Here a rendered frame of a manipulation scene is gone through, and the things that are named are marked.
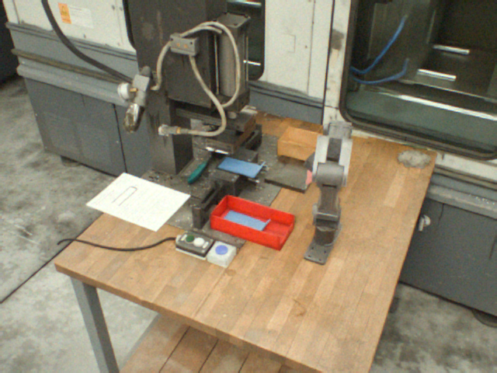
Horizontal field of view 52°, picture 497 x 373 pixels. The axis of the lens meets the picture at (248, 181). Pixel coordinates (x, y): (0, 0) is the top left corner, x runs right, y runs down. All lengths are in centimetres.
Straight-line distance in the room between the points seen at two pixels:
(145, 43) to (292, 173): 69
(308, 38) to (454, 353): 156
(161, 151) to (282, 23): 77
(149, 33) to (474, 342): 199
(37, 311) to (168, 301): 139
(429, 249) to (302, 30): 115
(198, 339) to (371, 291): 95
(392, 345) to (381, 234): 95
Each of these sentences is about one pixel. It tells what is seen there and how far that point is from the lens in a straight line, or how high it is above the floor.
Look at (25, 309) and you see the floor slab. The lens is 286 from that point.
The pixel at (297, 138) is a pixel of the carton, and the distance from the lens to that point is 211.
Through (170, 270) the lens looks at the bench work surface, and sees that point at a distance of 160.
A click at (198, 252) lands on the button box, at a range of 160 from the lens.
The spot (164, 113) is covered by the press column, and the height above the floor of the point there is 117.
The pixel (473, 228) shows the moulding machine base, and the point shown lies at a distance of 242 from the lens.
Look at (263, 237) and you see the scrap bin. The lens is 163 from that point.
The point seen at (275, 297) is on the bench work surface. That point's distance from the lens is 151.
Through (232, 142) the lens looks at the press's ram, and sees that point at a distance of 168.
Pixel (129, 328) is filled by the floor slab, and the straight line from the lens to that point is 263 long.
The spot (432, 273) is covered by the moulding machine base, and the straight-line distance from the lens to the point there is 264.
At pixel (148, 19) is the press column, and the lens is 168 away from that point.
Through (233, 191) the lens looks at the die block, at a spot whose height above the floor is 94.
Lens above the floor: 206
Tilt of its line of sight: 38 degrees down
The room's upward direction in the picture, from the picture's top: straight up
